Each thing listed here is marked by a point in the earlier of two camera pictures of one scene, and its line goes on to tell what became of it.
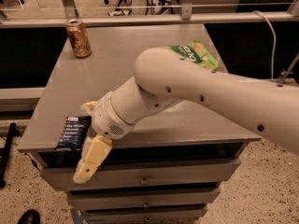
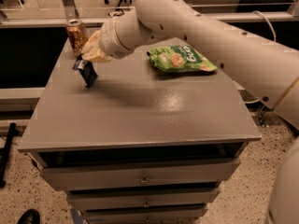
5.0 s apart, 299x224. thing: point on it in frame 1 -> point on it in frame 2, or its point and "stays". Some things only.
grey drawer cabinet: [169, 169] stays
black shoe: [30, 217] stays
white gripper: [106, 117] -> [107, 38]
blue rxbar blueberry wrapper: [74, 133] -> [86, 71]
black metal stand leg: [10, 138] stays
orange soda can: [78, 38] stays
